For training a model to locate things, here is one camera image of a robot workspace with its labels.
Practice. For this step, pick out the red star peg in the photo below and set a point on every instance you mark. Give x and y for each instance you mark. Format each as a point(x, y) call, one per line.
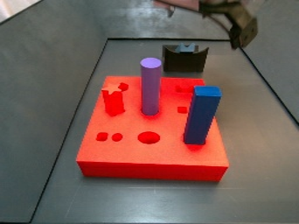
point(112, 96)

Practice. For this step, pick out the purple cylinder peg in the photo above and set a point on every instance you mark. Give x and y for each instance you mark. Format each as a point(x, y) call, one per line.
point(151, 76)

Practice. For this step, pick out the dark blue rectangular peg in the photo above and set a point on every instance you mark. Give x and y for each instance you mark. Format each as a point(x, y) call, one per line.
point(204, 102)

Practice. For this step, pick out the black curved fixture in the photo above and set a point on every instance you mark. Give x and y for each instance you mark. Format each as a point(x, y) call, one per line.
point(183, 61)

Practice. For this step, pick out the light blue arch object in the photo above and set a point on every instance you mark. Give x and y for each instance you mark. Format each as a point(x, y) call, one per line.
point(181, 48)

